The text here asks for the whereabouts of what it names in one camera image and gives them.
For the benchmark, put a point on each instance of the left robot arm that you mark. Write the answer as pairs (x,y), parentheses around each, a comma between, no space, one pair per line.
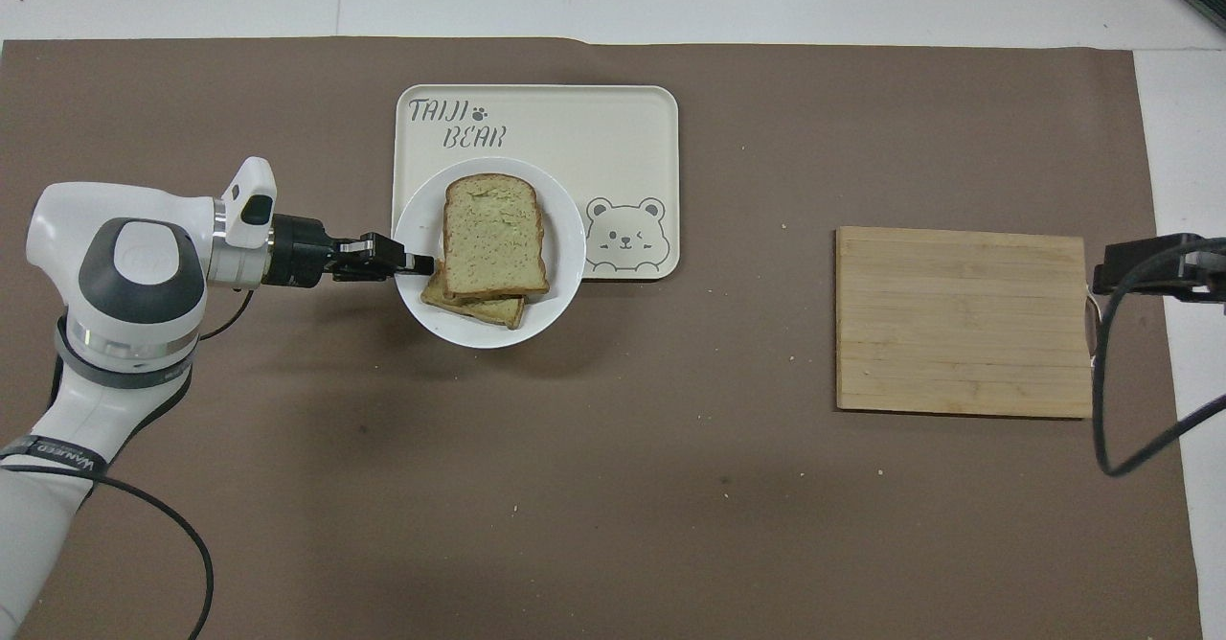
(144,266)

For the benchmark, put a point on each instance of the white round plate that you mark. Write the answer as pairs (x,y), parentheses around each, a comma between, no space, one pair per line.
(565,257)

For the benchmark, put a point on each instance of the wooden cutting board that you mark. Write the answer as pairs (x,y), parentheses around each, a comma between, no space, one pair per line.
(963,324)

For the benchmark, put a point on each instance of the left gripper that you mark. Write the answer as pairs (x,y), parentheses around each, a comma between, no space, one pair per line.
(299,251)

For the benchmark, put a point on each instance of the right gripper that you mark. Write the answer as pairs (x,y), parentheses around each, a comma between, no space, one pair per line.
(1209,278)

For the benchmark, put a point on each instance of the toasted bread slice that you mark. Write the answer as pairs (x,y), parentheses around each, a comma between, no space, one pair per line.
(493,238)
(488,311)

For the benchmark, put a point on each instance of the cream tray with bear print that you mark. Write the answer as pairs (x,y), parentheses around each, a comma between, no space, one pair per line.
(613,142)

